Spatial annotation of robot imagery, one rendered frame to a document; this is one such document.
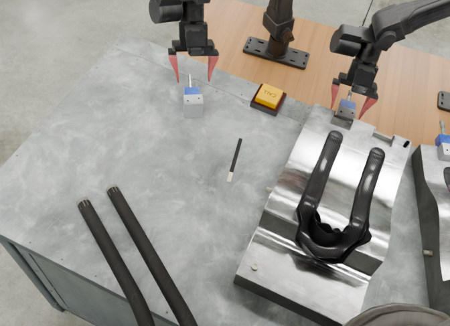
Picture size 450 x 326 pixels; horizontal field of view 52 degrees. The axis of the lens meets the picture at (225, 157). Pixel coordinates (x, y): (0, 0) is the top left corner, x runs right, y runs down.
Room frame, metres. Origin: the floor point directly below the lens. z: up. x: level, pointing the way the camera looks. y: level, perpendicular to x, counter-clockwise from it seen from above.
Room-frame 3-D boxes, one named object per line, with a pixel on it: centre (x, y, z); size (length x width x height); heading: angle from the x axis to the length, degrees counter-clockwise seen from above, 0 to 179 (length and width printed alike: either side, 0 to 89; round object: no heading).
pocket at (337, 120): (0.77, -0.28, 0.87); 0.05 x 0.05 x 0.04; 72
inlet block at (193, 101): (0.84, 0.12, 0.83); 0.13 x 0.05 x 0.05; 14
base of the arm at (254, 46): (1.07, -0.11, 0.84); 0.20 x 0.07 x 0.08; 79
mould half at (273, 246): (0.54, -0.26, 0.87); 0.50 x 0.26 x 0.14; 162
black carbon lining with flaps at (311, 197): (0.55, -0.27, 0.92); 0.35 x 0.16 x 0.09; 162
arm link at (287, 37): (1.07, -0.10, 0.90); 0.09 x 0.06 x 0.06; 38
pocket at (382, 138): (0.73, -0.38, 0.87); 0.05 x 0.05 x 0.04; 72
